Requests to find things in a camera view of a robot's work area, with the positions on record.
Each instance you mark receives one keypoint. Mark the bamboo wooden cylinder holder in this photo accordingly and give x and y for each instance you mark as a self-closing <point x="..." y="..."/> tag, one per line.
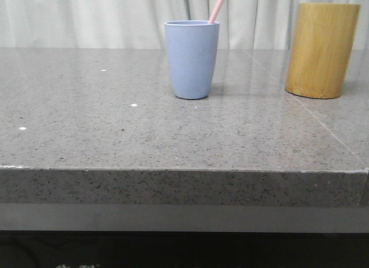
<point x="321" y="49"/>

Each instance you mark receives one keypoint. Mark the blue plastic cup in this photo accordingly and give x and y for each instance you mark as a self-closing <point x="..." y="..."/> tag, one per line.
<point x="191" y="47"/>

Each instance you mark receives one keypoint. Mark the white pleated curtain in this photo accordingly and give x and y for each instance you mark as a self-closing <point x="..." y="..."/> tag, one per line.
<point x="139" y="24"/>

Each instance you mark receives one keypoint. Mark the pink chopstick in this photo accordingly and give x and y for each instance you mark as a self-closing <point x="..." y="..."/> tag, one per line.
<point x="215" y="11"/>

